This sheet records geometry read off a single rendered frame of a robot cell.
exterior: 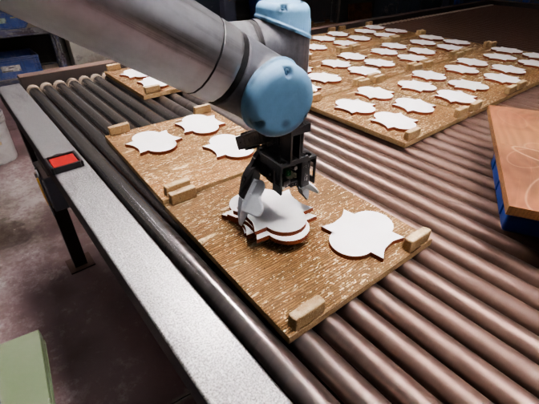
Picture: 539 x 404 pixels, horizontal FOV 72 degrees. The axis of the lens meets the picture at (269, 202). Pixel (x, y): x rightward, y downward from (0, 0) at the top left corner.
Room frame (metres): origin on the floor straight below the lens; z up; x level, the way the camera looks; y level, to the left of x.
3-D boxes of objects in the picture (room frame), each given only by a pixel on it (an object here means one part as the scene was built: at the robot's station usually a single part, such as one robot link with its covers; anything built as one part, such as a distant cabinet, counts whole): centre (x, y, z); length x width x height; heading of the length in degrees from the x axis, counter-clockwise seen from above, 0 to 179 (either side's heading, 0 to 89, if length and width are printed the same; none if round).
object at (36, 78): (2.81, -0.55, 0.90); 4.04 x 0.06 x 0.10; 129
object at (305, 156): (0.55, -0.02, 1.11); 0.09 x 0.08 x 0.12; 34
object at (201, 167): (0.93, 0.21, 0.93); 0.41 x 0.35 x 0.02; 36
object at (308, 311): (0.35, -0.05, 0.95); 0.06 x 0.02 x 0.03; 128
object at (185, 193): (0.66, 0.18, 0.95); 0.06 x 0.02 x 0.03; 128
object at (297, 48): (0.55, -0.02, 1.27); 0.09 x 0.08 x 0.11; 118
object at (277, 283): (0.59, -0.04, 0.93); 0.41 x 0.35 x 0.02; 38
